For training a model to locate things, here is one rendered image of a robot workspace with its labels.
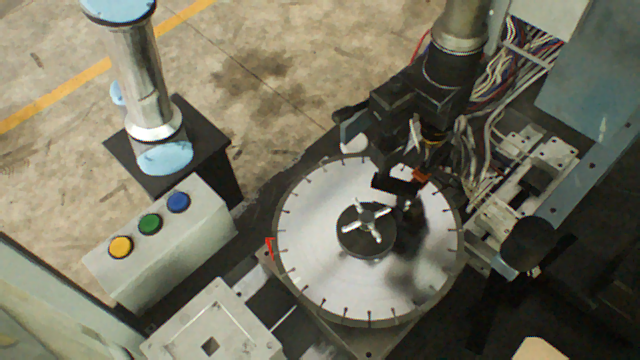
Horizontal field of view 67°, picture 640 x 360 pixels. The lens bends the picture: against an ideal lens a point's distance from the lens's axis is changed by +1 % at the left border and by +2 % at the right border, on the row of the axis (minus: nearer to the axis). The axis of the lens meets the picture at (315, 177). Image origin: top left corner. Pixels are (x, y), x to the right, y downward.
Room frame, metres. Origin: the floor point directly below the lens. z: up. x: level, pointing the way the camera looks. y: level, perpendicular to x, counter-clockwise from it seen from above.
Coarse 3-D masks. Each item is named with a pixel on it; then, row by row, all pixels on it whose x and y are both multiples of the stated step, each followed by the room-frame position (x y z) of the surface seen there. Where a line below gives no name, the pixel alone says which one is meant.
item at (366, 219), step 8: (352, 200) 0.42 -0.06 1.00; (360, 208) 0.40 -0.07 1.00; (384, 208) 0.39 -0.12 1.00; (360, 216) 0.38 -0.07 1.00; (368, 216) 0.38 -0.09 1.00; (376, 216) 0.38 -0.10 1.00; (352, 224) 0.37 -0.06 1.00; (360, 224) 0.37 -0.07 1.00; (368, 224) 0.36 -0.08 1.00; (344, 232) 0.36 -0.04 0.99; (376, 232) 0.35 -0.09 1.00; (376, 240) 0.33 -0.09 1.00
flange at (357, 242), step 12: (372, 204) 0.42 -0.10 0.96; (348, 216) 0.40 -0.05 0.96; (384, 216) 0.40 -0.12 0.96; (336, 228) 0.38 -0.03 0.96; (360, 228) 0.37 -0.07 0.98; (384, 228) 0.37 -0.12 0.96; (348, 240) 0.36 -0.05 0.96; (360, 240) 0.35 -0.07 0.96; (372, 240) 0.35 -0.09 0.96; (384, 240) 0.35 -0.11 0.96; (348, 252) 0.34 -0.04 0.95; (360, 252) 0.33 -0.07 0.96; (372, 252) 0.33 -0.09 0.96; (384, 252) 0.33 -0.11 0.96
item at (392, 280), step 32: (352, 160) 0.53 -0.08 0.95; (320, 192) 0.47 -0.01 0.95; (352, 192) 0.46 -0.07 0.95; (384, 192) 0.45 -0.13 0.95; (288, 224) 0.41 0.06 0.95; (320, 224) 0.40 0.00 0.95; (416, 224) 0.38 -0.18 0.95; (448, 224) 0.37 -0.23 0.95; (288, 256) 0.34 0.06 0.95; (320, 256) 0.34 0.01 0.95; (352, 256) 0.33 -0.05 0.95; (384, 256) 0.32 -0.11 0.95; (416, 256) 0.32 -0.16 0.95; (448, 256) 0.31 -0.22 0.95; (320, 288) 0.28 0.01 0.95; (352, 288) 0.27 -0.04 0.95; (384, 288) 0.26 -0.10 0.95; (416, 288) 0.26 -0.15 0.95
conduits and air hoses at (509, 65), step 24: (528, 24) 1.06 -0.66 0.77; (504, 48) 0.98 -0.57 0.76; (528, 48) 0.97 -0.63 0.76; (552, 48) 0.96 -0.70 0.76; (504, 72) 0.89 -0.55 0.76; (528, 72) 0.88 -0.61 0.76; (480, 96) 0.81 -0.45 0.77; (504, 96) 0.80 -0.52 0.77; (456, 120) 0.66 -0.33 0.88; (456, 144) 0.57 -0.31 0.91; (480, 144) 0.65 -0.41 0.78; (456, 168) 0.52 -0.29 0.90
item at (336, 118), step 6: (360, 102) 0.47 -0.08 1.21; (366, 102) 0.46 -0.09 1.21; (342, 108) 0.45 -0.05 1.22; (348, 108) 0.45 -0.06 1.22; (354, 108) 0.45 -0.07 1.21; (360, 108) 0.45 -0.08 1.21; (336, 114) 0.44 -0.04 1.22; (342, 114) 0.44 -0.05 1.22; (348, 114) 0.44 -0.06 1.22; (354, 114) 0.45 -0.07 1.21; (336, 120) 0.43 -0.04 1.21; (342, 120) 0.43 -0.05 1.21
